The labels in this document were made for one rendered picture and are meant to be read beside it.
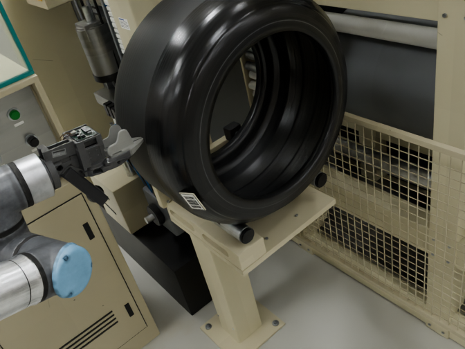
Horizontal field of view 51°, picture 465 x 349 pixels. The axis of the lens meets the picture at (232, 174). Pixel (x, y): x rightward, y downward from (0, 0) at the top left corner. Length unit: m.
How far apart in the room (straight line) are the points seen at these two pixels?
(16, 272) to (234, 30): 0.59
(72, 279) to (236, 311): 1.21
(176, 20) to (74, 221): 0.94
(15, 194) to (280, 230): 0.74
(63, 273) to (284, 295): 1.53
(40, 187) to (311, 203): 0.80
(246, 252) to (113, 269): 0.80
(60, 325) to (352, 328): 1.15
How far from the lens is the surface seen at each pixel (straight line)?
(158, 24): 1.10
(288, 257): 2.43
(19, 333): 1.94
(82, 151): 0.98
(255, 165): 1.46
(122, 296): 2.05
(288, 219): 1.42
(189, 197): 1.06
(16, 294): 0.85
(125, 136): 1.02
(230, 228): 1.27
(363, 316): 2.18
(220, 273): 1.84
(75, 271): 0.89
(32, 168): 0.96
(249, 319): 2.11
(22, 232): 0.99
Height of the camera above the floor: 1.75
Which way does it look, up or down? 35 degrees down
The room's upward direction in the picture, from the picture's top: 14 degrees counter-clockwise
